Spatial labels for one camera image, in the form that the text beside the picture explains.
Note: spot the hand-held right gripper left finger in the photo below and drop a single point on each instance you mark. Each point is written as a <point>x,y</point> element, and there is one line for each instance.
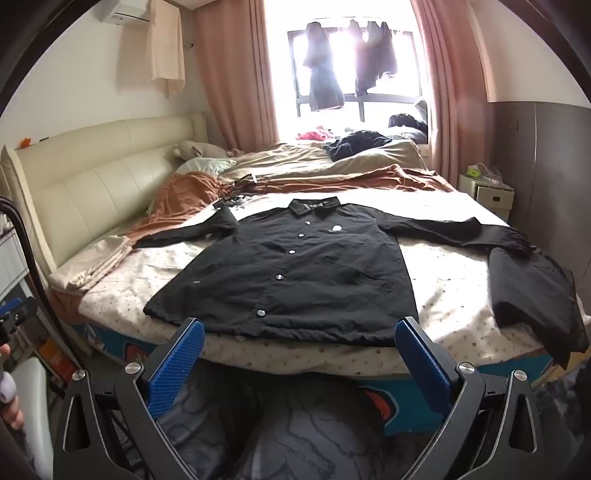
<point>178,364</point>

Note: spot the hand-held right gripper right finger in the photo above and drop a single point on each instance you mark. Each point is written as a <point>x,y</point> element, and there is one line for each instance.
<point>425,364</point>

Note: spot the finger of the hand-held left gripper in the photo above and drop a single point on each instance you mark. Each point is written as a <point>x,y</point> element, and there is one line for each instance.
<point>13,305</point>

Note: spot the black button-up jacket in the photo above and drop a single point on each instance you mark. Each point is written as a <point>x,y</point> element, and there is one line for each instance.
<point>295,277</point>

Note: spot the black clothes pile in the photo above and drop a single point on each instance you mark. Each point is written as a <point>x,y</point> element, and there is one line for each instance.
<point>355,141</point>

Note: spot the dark clothes on windowsill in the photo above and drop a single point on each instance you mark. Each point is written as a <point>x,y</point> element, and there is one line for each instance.
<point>406,122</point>

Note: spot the pink clothes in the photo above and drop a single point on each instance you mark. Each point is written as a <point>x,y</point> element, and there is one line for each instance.
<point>314,134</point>

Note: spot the person's left hand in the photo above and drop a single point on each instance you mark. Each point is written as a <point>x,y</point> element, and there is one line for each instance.
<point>11,417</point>

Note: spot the white storage rack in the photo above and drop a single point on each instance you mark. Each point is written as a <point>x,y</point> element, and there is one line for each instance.
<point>11,263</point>

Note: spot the orange box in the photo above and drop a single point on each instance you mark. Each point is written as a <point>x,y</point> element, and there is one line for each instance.
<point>51,355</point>

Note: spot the folded beige cloth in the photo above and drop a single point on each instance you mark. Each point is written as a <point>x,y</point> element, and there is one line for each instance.
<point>92,263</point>

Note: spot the person's grey patterned pants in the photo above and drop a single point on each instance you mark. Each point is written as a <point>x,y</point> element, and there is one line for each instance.
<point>286,415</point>

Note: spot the black folded garment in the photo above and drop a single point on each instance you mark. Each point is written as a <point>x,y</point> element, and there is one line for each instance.
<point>531,295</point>

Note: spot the cream padded headboard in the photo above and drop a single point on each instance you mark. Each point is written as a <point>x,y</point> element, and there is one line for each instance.
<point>92,184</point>

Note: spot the small orange item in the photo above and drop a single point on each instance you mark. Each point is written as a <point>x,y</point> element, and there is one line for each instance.
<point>25,142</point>

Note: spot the orange blanket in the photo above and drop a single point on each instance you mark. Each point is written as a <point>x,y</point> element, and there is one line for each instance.
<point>184,194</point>

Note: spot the cream nightstand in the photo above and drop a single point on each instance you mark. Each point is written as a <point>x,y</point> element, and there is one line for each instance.
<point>494,196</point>

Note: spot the green small item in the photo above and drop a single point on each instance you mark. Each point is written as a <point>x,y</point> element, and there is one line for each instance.
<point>473,171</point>

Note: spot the light green pillow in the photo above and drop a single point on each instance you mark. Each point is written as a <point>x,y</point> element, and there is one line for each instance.
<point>207,165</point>

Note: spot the beige plush toy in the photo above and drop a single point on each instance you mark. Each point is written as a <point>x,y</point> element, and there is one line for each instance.
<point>198,148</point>

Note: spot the beige duvet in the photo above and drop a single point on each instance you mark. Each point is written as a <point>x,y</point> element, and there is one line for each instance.
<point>286,159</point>

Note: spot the grey wardrobe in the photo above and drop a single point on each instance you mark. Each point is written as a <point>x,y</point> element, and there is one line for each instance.
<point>545,161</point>

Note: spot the black framed window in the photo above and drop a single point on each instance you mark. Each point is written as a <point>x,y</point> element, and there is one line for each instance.
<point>369,98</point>

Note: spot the cream hanging cloth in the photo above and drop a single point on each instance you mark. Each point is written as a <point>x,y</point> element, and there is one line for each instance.
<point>166,55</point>

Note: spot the dark hanging garment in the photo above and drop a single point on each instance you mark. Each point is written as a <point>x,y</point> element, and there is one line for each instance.
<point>374,64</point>
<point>323,87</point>

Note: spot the white air conditioner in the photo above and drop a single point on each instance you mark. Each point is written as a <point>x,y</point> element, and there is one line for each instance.
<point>124,11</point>

